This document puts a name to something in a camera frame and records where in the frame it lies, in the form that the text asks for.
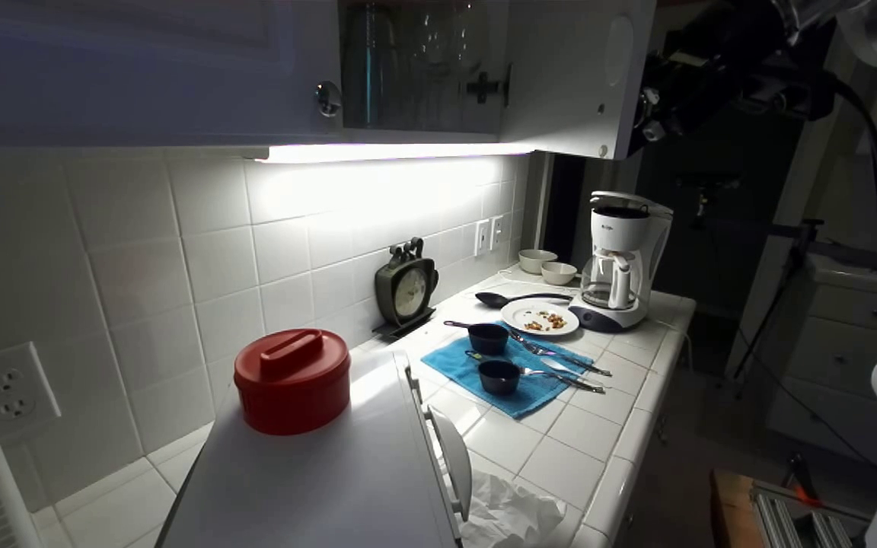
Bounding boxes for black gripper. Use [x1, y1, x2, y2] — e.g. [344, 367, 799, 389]
[626, 7, 810, 159]

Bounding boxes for black cabinet hinge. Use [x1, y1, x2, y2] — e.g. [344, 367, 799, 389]
[464, 63, 511, 106]

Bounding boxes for under-cabinet light strip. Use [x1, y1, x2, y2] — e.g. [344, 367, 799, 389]
[248, 136, 542, 168]

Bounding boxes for silver cabinet knob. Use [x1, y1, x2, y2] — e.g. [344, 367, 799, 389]
[312, 80, 344, 121]

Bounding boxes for wide white cabinet door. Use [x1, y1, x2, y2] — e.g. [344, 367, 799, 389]
[0, 0, 344, 148]

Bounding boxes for white drip coffee maker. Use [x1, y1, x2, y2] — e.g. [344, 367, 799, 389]
[568, 187, 675, 335]

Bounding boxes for small white bowl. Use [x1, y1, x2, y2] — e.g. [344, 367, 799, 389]
[538, 258, 582, 289]
[515, 246, 560, 275]

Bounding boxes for black tripod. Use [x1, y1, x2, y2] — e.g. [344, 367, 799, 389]
[724, 214, 840, 385]

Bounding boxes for brown food crumbs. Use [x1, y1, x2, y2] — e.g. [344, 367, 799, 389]
[522, 306, 568, 335]

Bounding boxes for black ladle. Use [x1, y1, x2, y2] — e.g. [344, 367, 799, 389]
[473, 287, 576, 309]

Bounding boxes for white round plate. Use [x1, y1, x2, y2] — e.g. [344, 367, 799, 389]
[500, 298, 583, 342]

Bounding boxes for large silver fork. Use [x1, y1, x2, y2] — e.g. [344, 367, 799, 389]
[520, 364, 609, 397]
[511, 335, 615, 379]

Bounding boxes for dark kitchen scale with dial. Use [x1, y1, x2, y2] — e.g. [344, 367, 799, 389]
[371, 233, 441, 348]

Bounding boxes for white drawer unit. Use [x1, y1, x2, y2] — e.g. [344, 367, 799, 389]
[760, 253, 877, 469]

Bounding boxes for blue terry towel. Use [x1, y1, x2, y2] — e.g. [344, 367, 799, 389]
[416, 333, 599, 424]

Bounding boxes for wooden plank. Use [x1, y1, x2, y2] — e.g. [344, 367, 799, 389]
[708, 466, 766, 548]

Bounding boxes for crumpled white paper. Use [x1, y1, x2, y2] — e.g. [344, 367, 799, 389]
[458, 469, 568, 548]

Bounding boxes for red jug lid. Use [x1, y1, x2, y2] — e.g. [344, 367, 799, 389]
[230, 326, 352, 439]

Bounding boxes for white plastic jug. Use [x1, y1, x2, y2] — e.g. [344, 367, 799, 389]
[151, 348, 479, 548]

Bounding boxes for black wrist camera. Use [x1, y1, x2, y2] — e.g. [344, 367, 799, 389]
[752, 49, 840, 128]

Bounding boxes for white wall cabinet frame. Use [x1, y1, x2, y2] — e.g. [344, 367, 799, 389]
[338, 0, 564, 159]

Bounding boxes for grey metal rail frame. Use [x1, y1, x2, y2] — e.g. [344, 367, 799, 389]
[752, 471, 874, 548]

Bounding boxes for large white wall outlet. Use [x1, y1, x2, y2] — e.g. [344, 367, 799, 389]
[0, 338, 66, 442]

